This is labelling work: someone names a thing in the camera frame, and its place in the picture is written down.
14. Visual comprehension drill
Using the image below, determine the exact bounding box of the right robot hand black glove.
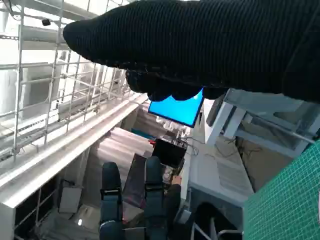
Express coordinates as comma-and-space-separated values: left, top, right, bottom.
62, 0, 320, 102

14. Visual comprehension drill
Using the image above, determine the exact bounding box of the blue monitor screen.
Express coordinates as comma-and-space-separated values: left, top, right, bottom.
147, 87, 205, 129

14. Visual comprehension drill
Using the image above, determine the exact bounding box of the white side table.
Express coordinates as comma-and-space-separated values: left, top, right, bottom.
204, 87, 320, 159

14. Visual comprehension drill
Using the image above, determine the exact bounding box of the black monitor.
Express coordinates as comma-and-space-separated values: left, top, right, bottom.
151, 139, 188, 168

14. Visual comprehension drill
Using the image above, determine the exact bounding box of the dark blue office chair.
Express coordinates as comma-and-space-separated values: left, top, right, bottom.
144, 156, 166, 226
99, 161, 124, 240

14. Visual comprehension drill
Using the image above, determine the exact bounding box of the person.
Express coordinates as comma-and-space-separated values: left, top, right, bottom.
162, 174, 183, 226

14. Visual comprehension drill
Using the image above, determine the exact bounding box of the white metal scaffold rack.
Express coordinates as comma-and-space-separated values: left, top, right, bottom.
0, 0, 151, 161

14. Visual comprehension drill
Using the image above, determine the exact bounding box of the green cutting mat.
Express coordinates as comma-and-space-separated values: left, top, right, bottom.
243, 142, 320, 240

